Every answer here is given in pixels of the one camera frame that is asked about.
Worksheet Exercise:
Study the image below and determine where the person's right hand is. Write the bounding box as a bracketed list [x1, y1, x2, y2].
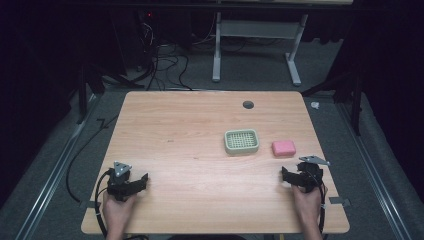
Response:
[291, 184, 323, 228]

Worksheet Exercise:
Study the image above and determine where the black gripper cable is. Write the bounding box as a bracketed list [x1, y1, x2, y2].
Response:
[317, 183, 330, 234]
[94, 168, 115, 239]

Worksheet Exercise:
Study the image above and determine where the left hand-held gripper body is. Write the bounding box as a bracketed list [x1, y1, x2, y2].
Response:
[106, 161, 144, 202]

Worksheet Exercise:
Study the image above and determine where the green soap dish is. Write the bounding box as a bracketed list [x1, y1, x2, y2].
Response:
[223, 128, 261, 156]

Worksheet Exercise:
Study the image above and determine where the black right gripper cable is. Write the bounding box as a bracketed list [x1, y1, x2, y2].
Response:
[317, 183, 330, 234]

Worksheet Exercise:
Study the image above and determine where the person's left hand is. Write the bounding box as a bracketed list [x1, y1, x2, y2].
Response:
[102, 191, 138, 234]

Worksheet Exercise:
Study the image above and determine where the aluminium floor rail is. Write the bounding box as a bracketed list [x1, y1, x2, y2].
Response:
[336, 101, 413, 240]
[13, 94, 101, 240]

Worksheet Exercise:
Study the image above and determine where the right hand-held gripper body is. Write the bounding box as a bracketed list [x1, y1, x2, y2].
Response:
[295, 154, 331, 194]

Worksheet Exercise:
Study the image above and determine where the white desk frame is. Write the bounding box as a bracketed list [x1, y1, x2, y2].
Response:
[211, 11, 309, 87]

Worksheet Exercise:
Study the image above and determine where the gray table edge bracket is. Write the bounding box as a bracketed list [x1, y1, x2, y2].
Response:
[79, 200, 101, 210]
[328, 196, 352, 208]

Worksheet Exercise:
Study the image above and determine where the black floor cable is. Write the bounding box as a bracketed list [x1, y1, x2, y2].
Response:
[65, 114, 120, 204]

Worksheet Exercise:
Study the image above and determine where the bundle of black cables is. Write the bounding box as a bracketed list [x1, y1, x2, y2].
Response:
[134, 19, 194, 92]

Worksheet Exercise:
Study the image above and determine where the pink soap bar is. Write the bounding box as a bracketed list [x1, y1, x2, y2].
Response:
[271, 139, 297, 158]

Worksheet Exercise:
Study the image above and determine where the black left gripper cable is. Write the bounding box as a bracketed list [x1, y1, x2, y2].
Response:
[94, 168, 115, 239]

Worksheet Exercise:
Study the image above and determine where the black metal stand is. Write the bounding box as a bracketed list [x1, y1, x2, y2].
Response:
[301, 59, 364, 137]
[75, 61, 145, 125]

